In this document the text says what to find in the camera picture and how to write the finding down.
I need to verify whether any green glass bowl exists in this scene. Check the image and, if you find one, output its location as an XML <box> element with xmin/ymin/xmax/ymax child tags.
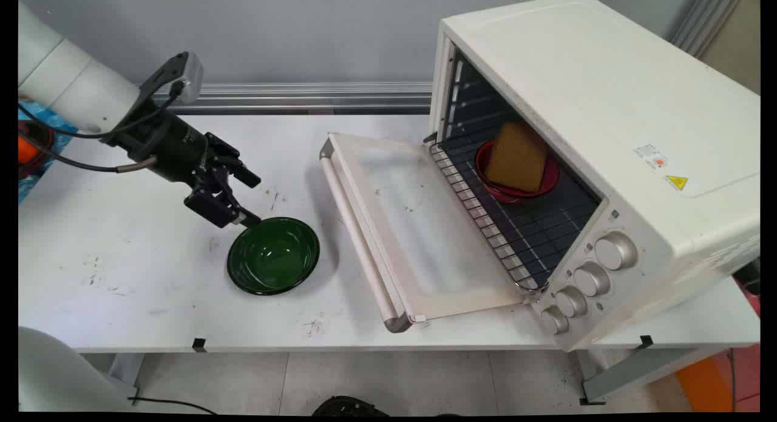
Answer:
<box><xmin>226</xmin><ymin>217</ymin><xmax>321</xmax><ymax>296</ymax></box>

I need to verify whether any aluminium extrusion rail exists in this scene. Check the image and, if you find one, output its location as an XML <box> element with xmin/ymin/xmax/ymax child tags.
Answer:
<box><xmin>138</xmin><ymin>82</ymin><xmax>434</xmax><ymax>115</ymax></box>

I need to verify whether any black round floor object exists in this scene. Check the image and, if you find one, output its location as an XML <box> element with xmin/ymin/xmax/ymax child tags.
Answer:
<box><xmin>312</xmin><ymin>396</ymin><xmax>389</xmax><ymax>417</ymax></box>

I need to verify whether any grey table leg beam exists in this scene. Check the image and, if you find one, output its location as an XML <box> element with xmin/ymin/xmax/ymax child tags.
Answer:
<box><xmin>580</xmin><ymin>347</ymin><xmax>723</xmax><ymax>404</ymax></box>

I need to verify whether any orange object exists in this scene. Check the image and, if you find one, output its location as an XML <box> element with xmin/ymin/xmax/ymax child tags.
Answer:
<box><xmin>18</xmin><ymin>121</ymin><xmax>54</xmax><ymax>180</ymax></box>

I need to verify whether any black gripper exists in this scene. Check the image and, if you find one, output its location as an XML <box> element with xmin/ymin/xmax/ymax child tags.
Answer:
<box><xmin>108</xmin><ymin>100</ymin><xmax>262</xmax><ymax>229</ymax></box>

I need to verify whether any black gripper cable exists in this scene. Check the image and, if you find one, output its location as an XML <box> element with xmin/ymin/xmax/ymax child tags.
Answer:
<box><xmin>18</xmin><ymin>82</ymin><xmax>185</xmax><ymax>174</ymax></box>

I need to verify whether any red bowl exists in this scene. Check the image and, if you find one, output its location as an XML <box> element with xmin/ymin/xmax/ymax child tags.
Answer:
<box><xmin>475</xmin><ymin>139</ymin><xmax>560</xmax><ymax>204</ymax></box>

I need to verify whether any metal oven rack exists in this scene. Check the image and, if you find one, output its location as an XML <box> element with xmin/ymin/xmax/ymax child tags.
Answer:
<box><xmin>430</xmin><ymin>126</ymin><xmax>602</xmax><ymax>291</ymax></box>

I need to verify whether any white oven door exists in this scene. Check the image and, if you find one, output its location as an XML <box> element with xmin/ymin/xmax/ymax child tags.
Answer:
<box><xmin>319</xmin><ymin>132</ymin><xmax>537</xmax><ymax>334</ymax></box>

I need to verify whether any orange floor box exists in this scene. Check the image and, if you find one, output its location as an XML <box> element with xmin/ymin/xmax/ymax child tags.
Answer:
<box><xmin>674</xmin><ymin>344</ymin><xmax>761</xmax><ymax>413</ymax></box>

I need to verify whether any silver oven knob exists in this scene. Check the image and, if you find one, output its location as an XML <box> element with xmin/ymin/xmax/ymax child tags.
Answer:
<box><xmin>554</xmin><ymin>286</ymin><xmax>588</xmax><ymax>318</ymax></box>
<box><xmin>572</xmin><ymin>262</ymin><xmax>611</xmax><ymax>299</ymax></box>
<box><xmin>594</xmin><ymin>231</ymin><xmax>638</xmax><ymax>271</ymax></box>
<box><xmin>540</xmin><ymin>305</ymin><xmax>570</xmax><ymax>336</ymax></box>

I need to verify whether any yellow sponge block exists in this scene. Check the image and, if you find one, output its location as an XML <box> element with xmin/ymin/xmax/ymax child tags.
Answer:
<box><xmin>484</xmin><ymin>121</ymin><xmax>548</xmax><ymax>194</ymax></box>

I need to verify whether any blue plastic sheet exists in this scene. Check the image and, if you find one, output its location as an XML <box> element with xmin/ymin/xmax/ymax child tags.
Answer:
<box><xmin>18</xmin><ymin>100</ymin><xmax>78</xmax><ymax>204</ymax></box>

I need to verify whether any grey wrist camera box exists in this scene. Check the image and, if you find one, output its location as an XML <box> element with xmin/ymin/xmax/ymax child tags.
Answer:
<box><xmin>137</xmin><ymin>52</ymin><xmax>205</xmax><ymax>106</ymax></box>

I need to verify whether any white toaster oven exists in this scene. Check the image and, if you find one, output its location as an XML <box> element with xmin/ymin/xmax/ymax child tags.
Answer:
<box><xmin>429</xmin><ymin>0</ymin><xmax>761</xmax><ymax>352</ymax></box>

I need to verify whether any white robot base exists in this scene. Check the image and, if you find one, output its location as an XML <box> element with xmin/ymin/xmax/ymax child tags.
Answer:
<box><xmin>18</xmin><ymin>326</ymin><xmax>139</xmax><ymax>413</ymax></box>

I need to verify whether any black floor cable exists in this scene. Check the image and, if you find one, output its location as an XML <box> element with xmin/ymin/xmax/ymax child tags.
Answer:
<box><xmin>127</xmin><ymin>396</ymin><xmax>218</xmax><ymax>415</ymax></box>

